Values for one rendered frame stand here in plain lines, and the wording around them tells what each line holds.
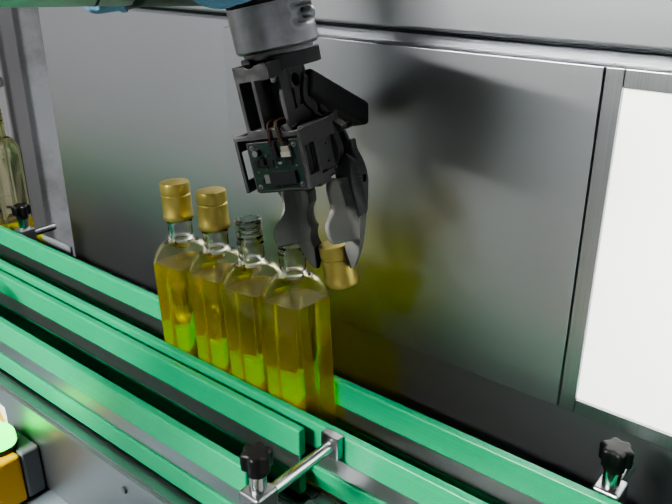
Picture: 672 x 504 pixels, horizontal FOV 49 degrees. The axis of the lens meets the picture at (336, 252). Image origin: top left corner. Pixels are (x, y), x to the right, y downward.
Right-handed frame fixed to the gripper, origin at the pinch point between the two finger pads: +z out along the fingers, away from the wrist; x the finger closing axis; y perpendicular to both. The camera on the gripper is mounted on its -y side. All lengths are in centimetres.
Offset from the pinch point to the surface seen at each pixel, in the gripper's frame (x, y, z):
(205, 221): -16.0, -0.3, -3.8
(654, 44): 29.7, -6.8, -14.8
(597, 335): 23.1, -5.8, 11.3
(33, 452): -43, 12, 22
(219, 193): -14.2, -1.7, -6.5
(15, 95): -218, -137, -16
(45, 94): -216, -149, -14
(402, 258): 2.1, -9.9, 4.8
